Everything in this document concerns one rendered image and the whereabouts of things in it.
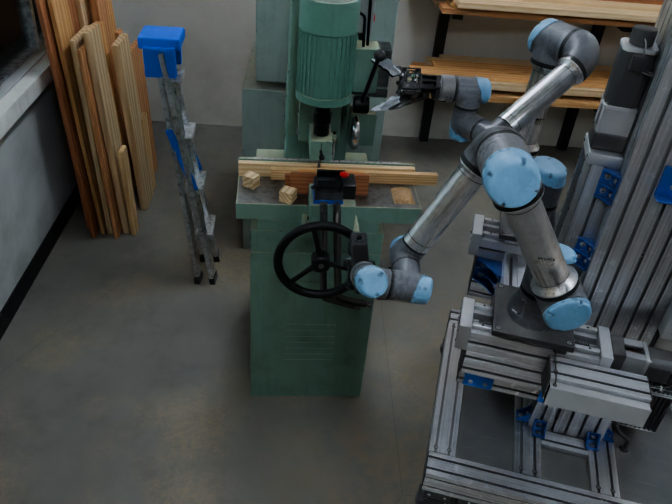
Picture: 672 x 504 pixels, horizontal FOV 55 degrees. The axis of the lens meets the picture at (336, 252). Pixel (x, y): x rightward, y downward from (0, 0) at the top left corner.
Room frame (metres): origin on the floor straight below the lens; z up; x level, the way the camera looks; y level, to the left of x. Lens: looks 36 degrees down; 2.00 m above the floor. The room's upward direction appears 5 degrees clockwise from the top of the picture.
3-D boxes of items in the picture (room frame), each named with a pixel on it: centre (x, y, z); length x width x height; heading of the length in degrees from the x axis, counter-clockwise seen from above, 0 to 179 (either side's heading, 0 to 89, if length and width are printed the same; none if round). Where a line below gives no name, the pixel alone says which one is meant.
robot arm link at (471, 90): (1.86, -0.35, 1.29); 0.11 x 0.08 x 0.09; 96
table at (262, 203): (1.83, 0.04, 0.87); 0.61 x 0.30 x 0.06; 97
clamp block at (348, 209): (1.75, 0.03, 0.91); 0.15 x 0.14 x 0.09; 97
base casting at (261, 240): (2.06, 0.10, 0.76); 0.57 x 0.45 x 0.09; 7
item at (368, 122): (2.14, -0.05, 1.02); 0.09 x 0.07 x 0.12; 97
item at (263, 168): (1.96, 0.06, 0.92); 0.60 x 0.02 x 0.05; 97
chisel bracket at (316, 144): (1.96, 0.09, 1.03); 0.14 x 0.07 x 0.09; 7
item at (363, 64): (2.17, -0.04, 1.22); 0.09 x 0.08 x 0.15; 7
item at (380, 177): (1.95, -0.04, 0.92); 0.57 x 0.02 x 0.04; 97
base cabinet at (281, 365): (2.05, 0.10, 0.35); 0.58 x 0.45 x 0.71; 7
